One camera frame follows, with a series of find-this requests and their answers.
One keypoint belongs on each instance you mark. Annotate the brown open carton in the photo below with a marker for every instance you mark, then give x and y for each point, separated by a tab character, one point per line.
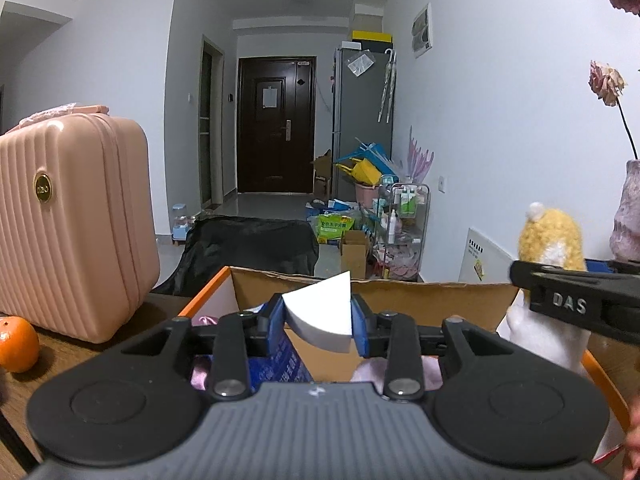
322	175

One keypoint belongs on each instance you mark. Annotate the pink plastic bucket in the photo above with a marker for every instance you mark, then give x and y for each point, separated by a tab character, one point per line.
365	195

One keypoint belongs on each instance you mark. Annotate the dried pink rose bouquet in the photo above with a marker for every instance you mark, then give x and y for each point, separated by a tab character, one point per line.
607	82

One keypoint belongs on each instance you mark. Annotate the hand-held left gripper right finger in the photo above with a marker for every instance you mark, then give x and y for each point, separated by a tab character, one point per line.
359	330

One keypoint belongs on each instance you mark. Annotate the green printed bag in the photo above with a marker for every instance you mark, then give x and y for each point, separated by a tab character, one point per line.
335	229

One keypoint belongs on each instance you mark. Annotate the white wall fuse panel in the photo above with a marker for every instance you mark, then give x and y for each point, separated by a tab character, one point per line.
421	30

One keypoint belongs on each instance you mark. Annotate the black cloth covered chair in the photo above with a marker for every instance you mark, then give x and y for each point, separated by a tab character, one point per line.
240	250

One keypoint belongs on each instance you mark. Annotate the white folded umbrella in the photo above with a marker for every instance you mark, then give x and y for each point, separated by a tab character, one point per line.
387	85

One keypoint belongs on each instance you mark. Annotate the white foam wedge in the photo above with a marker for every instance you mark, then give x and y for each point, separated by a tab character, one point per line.
320	310

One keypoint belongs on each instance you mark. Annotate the small cardboard floor box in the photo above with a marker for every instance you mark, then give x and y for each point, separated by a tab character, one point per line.
354	257

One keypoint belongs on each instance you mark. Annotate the white wall socket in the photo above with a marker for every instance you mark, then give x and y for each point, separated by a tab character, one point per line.
442	184

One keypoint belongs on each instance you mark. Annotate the blue pet water dispenser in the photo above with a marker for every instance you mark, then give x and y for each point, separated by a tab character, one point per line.
180	222

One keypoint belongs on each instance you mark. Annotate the grey refrigerator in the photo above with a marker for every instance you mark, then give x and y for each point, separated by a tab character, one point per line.
360	120

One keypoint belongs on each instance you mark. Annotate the pink textured vase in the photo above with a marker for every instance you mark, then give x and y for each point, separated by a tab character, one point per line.
627	210

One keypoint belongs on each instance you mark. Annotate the person's right hand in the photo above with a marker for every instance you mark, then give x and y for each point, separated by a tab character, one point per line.
634	435

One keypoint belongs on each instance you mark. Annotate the yellow and white plush toy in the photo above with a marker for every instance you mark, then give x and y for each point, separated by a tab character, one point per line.
550	235

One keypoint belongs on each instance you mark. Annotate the blue and yellow plastic pile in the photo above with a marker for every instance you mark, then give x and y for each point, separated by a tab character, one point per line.
362	165

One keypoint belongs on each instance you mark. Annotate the dark brown entrance door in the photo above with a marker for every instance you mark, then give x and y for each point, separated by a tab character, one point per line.
275	150

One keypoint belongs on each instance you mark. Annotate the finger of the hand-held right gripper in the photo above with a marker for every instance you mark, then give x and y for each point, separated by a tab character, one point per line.
550	275
622	266

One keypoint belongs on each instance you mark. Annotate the orange fruit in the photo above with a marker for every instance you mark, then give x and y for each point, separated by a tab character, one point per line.
17	345

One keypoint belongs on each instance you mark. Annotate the red cardboard box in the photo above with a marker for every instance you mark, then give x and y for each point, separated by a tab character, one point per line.
425	300

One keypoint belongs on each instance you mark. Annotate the yellow and black box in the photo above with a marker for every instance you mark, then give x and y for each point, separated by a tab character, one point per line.
372	38

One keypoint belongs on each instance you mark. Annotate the purple fluffy cloth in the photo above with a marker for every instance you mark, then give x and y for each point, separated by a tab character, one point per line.
370	372

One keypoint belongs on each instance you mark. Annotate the metal storage cart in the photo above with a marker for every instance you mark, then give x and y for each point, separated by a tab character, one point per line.
405	230

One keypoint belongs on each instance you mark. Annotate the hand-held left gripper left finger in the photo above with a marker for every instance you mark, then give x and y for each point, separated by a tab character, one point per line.
275	320

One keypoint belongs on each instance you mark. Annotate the blue printed packet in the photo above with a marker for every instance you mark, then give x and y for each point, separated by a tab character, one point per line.
280	365

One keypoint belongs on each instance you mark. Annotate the pink ribbed suitcase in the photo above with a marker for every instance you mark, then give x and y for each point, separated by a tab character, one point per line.
75	235

